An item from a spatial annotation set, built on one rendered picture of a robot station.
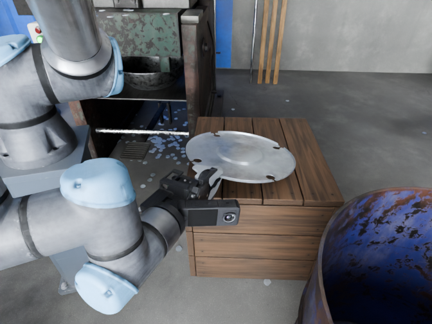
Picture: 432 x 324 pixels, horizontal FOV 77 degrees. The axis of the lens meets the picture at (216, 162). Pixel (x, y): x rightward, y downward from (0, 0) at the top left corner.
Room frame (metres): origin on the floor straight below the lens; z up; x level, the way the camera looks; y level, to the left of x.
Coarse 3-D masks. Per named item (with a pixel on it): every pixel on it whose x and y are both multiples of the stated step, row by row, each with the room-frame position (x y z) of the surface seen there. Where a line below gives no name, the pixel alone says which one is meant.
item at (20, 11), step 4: (12, 0) 1.05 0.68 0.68; (16, 0) 1.05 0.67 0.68; (20, 0) 1.05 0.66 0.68; (24, 0) 1.05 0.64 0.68; (16, 4) 1.05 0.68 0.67; (20, 4) 1.05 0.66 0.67; (24, 4) 1.05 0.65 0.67; (16, 8) 1.05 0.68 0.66; (20, 8) 1.05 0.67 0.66; (24, 8) 1.05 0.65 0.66; (28, 8) 1.05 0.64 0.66; (20, 12) 1.05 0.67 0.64; (24, 12) 1.05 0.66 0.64; (28, 12) 1.05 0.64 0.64
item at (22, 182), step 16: (80, 128) 0.60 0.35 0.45; (80, 144) 0.53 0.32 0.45; (0, 160) 0.46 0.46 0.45; (64, 160) 0.46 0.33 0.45; (80, 160) 0.46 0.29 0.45; (16, 176) 0.41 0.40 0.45; (32, 176) 0.42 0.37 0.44; (48, 176) 0.42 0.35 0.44; (16, 192) 0.42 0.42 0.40; (32, 192) 0.42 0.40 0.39; (64, 256) 0.42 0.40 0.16; (80, 256) 0.43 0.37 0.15; (64, 272) 0.41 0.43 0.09; (64, 288) 0.41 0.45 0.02
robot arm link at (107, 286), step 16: (144, 224) 0.26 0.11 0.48; (144, 240) 0.22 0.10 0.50; (160, 240) 0.25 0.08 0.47; (128, 256) 0.20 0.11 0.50; (144, 256) 0.21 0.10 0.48; (160, 256) 0.23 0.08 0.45; (80, 272) 0.18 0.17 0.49; (96, 272) 0.18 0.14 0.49; (112, 272) 0.18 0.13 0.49; (128, 272) 0.19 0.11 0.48; (144, 272) 0.20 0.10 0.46; (80, 288) 0.17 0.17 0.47; (96, 288) 0.16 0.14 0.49; (112, 288) 0.17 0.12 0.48; (128, 288) 0.17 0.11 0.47; (96, 304) 0.16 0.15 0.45; (112, 304) 0.15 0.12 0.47
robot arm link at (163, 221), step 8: (152, 208) 0.30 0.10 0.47; (160, 208) 0.30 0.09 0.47; (144, 216) 0.28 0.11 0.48; (152, 216) 0.28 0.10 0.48; (160, 216) 0.28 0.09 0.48; (168, 216) 0.29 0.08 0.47; (152, 224) 0.27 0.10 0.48; (160, 224) 0.27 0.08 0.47; (168, 224) 0.28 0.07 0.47; (176, 224) 0.28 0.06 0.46; (160, 232) 0.26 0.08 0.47; (168, 232) 0.26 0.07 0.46; (176, 232) 0.27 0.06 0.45; (168, 240) 0.26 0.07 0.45; (176, 240) 0.27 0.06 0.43; (168, 248) 0.25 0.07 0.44
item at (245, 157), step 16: (192, 144) 0.62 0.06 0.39; (208, 144) 0.63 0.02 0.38; (224, 144) 0.62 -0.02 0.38; (240, 144) 0.63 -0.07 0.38; (256, 144) 0.66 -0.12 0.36; (272, 144) 0.67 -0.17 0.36; (192, 160) 0.53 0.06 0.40; (208, 160) 0.53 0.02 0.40; (224, 160) 0.54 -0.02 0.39; (240, 160) 0.54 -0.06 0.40; (256, 160) 0.54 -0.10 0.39; (272, 160) 0.56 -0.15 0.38; (288, 160) 0.57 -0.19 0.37; (224, 176) 0.45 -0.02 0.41; (240, 176) 0.47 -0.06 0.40; (256, 176) 0.47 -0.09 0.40
